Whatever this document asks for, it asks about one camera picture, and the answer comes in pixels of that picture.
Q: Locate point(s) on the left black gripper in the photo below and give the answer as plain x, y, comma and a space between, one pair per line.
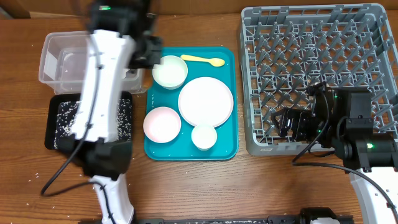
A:
150, 66

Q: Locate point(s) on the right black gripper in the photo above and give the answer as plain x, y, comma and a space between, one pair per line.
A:
286, 114

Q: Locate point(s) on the cream green bowl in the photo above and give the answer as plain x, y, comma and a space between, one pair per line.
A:
171, 72

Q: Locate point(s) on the pink bowl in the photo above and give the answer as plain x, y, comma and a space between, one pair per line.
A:
162, 124

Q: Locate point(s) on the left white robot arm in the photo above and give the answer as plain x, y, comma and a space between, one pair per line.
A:
92, 143

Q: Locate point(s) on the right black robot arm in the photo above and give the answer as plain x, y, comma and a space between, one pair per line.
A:
340, 119

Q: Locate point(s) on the grey dishwasher rack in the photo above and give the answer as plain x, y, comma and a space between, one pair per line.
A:
284, 49

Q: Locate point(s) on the black waste tray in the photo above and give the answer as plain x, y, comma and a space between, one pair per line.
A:
53, 110

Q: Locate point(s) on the yellow plastic spoon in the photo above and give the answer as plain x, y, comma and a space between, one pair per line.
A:
216, 62

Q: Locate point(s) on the large white plate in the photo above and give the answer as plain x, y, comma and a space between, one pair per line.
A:
205, 100

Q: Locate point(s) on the small white cup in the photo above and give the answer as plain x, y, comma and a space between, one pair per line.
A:
204, 136

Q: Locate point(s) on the clear plastic bin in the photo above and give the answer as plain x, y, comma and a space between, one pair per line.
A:
62, 62

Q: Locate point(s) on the spilled white rice pile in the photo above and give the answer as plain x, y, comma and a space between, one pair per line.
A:
66, 116

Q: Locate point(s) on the teal plastic tray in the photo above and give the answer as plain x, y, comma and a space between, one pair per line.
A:
182, 148

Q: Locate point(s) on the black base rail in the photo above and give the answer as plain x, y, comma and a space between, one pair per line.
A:
321, 215

